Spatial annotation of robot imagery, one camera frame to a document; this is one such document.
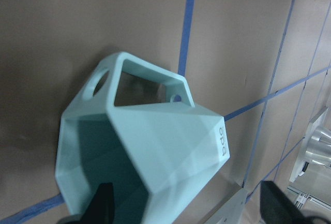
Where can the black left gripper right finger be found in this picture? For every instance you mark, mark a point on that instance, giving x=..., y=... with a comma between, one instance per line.
x=275, y=207

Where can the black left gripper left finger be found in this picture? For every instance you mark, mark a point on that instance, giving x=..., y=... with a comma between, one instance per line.
x=102, y=206

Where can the mint green faceted cup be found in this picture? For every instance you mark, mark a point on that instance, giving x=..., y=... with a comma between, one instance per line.
x=158, y=156

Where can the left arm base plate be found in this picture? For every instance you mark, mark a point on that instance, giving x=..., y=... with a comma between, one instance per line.
x=315, y=146

